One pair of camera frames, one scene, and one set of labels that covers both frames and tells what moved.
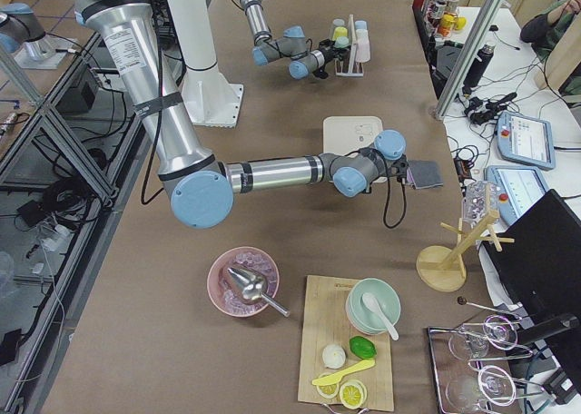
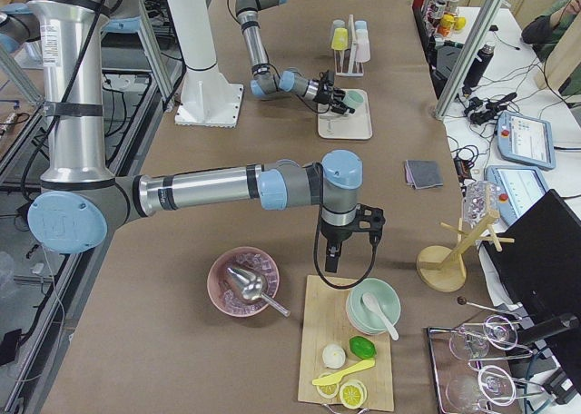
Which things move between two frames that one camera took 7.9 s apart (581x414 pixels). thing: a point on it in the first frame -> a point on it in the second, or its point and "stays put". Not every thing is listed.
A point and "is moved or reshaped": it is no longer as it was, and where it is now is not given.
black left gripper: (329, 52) -> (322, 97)
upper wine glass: (497, 331) stays put
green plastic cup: (341, 42) -> (352, 99)
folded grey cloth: (424, 173) stays put
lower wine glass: (495, 385) stays put
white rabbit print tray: (344, 135) is moved or reshaped
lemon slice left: (327, 391) stays put
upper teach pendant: (526, 140) stays put
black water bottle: (477, 67) stays put
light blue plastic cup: (360, 24) stays put
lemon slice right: (352, 394) stays put
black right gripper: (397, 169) -> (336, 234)
